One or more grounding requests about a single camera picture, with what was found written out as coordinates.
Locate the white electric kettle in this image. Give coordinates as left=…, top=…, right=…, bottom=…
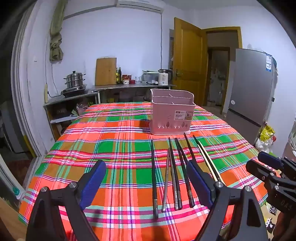
left=158, top=69, right=174, bottom=86

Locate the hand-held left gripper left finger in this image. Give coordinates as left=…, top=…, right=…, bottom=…
left=26, top=159, right=107, bottom=241

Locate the black induction cooker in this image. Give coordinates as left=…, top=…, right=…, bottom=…
left=60, top=85, right=88, bottom=98

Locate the low steel shelf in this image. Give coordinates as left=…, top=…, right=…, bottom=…
left=43, top=90, right=100, bottom=142

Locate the air conditioner power cable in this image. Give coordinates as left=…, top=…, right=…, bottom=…
left=159, top=11, right=163, bottom=70

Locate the yellow plastic bag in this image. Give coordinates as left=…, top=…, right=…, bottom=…
left=260, top=125, right=276, bottom=142

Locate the clear plastic storage container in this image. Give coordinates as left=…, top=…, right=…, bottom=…
left=141, top=70, right=160, bottom=85

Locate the white air conditioner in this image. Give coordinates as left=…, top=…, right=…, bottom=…
left=116, top=0, right=165, bottom=12

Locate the green tied curtain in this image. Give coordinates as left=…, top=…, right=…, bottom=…
left=49, top=0, right=68, bottom=62

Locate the pink box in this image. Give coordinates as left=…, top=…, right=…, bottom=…
left=76, top=103, right=89, bottom=115

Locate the white sliding door frame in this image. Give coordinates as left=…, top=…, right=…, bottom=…
left=10, top=0, right=56, bottom=163

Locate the printed cardboard box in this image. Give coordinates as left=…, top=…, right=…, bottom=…
left=263, top=201, right=282, bottom=237

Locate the yellow wooden door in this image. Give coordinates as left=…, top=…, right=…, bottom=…
left=173, top=17, right=209, bottom=106

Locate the stainless steel steamer pot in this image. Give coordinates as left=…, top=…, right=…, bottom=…
left=63, top=71, right=87, bottom=90

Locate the stainless steel counter table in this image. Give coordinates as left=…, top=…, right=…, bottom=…
left=91, top=83, right=177, bottom=104

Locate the yellow door frame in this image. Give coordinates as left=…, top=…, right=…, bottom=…
left=203, top=26, right=243, bottom=114

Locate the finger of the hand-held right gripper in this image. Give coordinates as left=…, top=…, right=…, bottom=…
left=245, top=159, right=281, bottom=186
left=257, top=151, right=287, bottom=171

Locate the white plastic bag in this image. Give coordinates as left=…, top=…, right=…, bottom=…
left=255, top=138, right=274, bottom=154

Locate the light wooden chopstick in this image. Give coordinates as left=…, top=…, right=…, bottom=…
left=200, top=144, right=226, bottom=186
left=197, top=144, right=220, bottom=183

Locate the silver refrigerator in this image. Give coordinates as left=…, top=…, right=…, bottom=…
left=225, top=48, right=278, bottom=147

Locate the wooden cutting board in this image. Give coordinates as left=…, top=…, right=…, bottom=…
left=95, top=57, right=117, bottom=86

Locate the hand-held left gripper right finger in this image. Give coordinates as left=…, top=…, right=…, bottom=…
left=186, top=161, right=270, bottom=241

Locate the pink plastic utensil holder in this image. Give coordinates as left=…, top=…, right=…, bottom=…
left=150, top=88, right=196, bottom=136

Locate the green capped bottle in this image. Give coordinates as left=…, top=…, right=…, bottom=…
left=12, top=186, right=26, bottom=201

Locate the red green plaid tablecloth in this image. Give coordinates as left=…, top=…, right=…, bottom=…
left=18, top=101, right=276, bottom=241

